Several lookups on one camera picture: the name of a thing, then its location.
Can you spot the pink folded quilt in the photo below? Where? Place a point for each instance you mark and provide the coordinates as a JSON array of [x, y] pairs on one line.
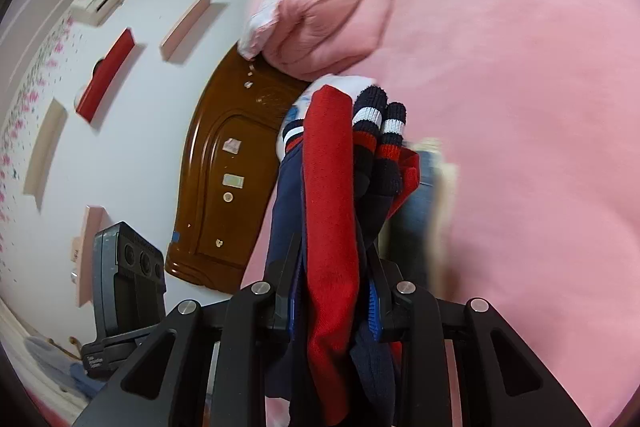
[[313, 38]]

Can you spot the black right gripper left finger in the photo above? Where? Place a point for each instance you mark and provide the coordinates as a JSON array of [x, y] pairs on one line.
[[201, 365]]

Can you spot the pink wall shelf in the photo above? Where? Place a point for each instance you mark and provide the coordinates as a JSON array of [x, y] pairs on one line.
[[182, 27]]

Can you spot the pink bed sheet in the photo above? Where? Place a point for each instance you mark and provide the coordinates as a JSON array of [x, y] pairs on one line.
[[537, 102]]

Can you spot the light green folded garment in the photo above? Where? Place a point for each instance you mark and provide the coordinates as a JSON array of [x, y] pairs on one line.
[[444, 187]]

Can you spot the red and navy jacket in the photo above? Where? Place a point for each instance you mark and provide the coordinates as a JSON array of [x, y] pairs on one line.
[[336, 190]]

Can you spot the red wall shelf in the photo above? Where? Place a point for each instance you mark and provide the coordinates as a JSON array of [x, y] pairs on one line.
[[103, 75]]

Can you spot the brown wooden headboard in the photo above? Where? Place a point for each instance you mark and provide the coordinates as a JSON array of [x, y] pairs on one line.
[[228, 171]]

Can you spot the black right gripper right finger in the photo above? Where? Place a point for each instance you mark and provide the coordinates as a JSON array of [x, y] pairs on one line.
[[466, 354]]

